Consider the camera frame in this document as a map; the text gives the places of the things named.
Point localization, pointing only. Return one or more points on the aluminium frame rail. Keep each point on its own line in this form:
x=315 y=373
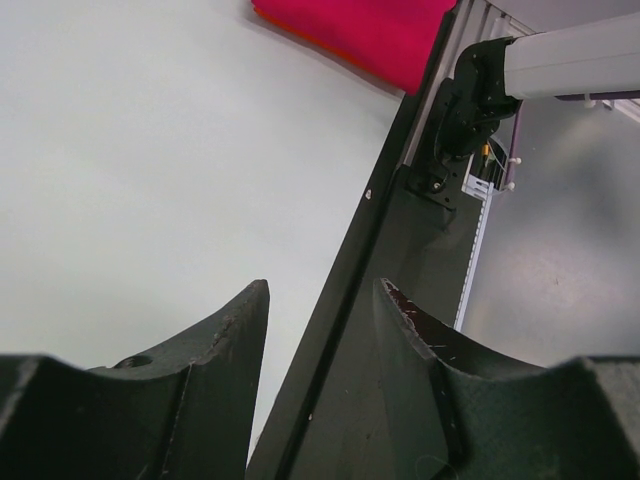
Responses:
x=474 y=21

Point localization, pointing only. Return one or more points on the folded orange t-shirt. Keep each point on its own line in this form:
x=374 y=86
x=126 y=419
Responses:
x=349 y=29

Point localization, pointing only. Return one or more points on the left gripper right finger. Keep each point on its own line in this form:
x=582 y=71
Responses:
x=457 y=409

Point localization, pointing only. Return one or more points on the pink t-shirt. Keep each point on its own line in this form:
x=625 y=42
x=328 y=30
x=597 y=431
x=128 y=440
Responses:
x=415 y=24

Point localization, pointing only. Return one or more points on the grey slotted cable duct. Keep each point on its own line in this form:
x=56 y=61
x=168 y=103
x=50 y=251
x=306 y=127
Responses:
x=484 y=192

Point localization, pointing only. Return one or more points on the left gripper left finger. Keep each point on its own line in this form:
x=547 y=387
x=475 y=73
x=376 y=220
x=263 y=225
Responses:
x=182 y=409

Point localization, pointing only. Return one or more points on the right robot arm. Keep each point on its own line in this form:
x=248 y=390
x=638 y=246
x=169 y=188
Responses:
x=491 y=79

